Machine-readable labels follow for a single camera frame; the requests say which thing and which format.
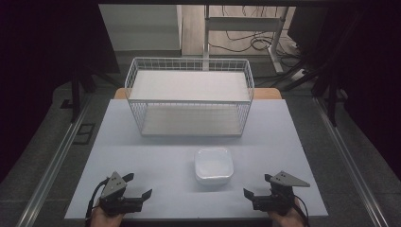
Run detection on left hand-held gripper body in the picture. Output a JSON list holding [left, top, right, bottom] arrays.
[[98, 170, 145, 218]]

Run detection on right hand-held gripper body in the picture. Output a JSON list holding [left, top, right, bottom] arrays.
[[252, 170, 311, 218]]

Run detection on white square bowl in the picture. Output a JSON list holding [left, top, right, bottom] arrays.
[[193, 147, 235, 185]]

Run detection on white wire shelf rack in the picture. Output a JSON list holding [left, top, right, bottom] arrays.
[[124, 57, 255, 138]]

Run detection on person's right hand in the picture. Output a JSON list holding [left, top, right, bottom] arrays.
[[267, 198, 306, 227]]

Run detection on person's left hand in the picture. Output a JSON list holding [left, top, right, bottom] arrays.
[[89, 204, 127, 227]]

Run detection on pale blue table sheet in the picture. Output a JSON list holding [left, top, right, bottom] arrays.
[[64, 98, 329, 220]]

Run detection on wooden table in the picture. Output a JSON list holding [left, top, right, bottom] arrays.
[[113, 87, 284, 100]]

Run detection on black tripod stand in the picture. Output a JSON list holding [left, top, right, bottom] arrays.
[[280, 9, 363, 127], [70, 64, 122, 124]]

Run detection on white power strip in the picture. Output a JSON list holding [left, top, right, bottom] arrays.
[[289, 68, 306, 81]]

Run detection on dark curtain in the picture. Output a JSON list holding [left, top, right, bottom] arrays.
[[343, 0, 401, 181], [0, 0, 121, 183]]

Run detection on white cabinet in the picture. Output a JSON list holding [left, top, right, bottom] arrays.
[[98, 4, 183, 53]]

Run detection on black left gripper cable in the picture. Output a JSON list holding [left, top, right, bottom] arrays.
[[84, 178, 111, 227]]

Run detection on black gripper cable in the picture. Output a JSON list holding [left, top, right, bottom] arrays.
[[84, 178, 111, 227], [292, 194, 311, 227]]

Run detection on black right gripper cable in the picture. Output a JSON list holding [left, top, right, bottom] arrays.
[[292, 194, 311, 227]]

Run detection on aluminium rail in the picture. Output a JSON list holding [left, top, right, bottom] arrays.
[[311, 96, 391, 227], [15, 94, 93, 227]]

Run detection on black floor cables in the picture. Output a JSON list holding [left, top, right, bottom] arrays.
[[207, 4, 304, 69]]

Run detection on white metal desk frame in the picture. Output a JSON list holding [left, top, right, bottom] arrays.
[[202, 4, 289, 75]]

